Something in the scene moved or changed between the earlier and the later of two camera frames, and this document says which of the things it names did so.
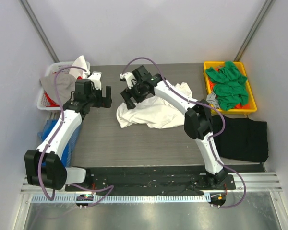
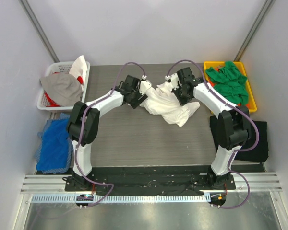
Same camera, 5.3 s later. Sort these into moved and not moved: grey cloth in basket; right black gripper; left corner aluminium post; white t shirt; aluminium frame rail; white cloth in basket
Moved: right black gripper; white t shirt
Not moved: grey cloth in basket; white cloth in basket; aluminium frame rail; left corner aluminium post
